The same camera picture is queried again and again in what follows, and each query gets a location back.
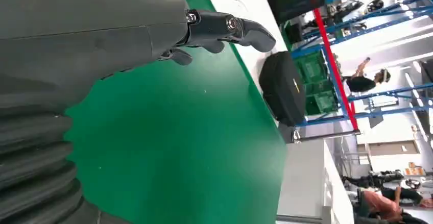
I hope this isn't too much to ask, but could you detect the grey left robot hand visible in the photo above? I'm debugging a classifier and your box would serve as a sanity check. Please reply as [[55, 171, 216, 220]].
[[0, 0, 277, 116]]

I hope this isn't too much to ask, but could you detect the green table mat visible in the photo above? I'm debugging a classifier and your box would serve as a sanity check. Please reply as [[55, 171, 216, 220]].
[[63, 0, 289, 224]]

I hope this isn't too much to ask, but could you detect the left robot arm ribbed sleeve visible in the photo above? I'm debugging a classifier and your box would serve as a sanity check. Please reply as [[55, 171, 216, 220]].
[[0, 112, 133, 224]]

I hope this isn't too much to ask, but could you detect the black chair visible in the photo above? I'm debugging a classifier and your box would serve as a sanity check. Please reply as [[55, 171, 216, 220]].
[[259, 51, 307, 127]]

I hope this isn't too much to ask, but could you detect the green plastic crate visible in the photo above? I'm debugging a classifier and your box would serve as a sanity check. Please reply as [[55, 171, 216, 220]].
[[304, 89, 340, 116], [294, 52, 329, 85]]

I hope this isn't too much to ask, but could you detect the red pole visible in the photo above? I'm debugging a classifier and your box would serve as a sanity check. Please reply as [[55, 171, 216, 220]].
[[312, 9, 359, 131]]

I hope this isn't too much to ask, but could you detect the white desk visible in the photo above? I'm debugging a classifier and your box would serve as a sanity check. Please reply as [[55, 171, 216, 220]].
[[275, 139, 355, 224]]

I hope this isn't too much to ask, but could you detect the background humanoid robot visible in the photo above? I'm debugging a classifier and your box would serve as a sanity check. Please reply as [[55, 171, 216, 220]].
[[333, 0, 386, 36]]

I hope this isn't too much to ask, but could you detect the person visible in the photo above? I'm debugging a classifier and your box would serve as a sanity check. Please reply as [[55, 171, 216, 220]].
[[353, 189, 405, 224], [342, 57, 392, 93], [380, 186, 433, 210]]

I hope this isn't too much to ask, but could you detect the blue metal rack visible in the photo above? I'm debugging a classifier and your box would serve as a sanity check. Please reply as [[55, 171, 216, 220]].
[[290, 0, 433, 129]]

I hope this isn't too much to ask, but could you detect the black humanoid robot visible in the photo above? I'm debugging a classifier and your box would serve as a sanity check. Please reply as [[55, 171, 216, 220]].
[[342, 170, 405, 190]]

